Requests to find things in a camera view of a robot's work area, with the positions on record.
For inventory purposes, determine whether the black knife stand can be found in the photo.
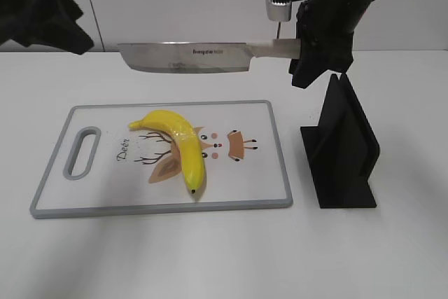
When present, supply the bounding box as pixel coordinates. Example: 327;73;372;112
300;74;380;209

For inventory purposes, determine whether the black cloth-covered right gripper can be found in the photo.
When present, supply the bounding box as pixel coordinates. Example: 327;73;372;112
288;0;354;88

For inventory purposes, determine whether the white grey-rimmed cutting board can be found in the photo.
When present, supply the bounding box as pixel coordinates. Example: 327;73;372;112
29;100;293;219

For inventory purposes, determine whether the yellow plastic banana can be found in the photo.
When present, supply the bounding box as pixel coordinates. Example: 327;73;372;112
128;110;206;194

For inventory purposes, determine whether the black cloth-covered left arm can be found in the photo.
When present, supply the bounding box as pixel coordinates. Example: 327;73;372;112
1;0;95;55

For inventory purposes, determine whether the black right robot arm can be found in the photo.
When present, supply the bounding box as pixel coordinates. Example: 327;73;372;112
289;0;376;89

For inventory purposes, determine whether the steel kitchen knife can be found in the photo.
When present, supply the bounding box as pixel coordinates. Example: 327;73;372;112
118;39;301;74

